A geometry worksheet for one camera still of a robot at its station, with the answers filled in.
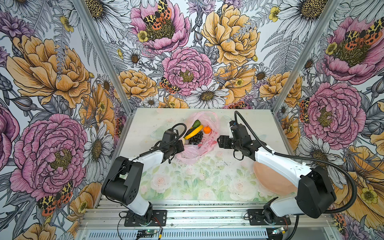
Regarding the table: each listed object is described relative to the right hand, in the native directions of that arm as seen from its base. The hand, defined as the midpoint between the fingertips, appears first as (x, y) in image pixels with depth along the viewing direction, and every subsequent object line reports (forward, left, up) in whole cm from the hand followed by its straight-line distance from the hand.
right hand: (223, 144), depth 86 cm
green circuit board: (-39, +38, -13) cm, 56 cm away
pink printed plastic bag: (+17, +5, -2) cm, 18 cm away
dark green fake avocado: (+23, +15, -9) cm, 29 cm away
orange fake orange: (+19, +7, -10) cm, 22 cm away
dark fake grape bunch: (+10, +15, -9) cm, 20 cm away
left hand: (+3, +24, -8) cm, 25 cm away
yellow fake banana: (+15, +17, -8) cm, 24 cm away
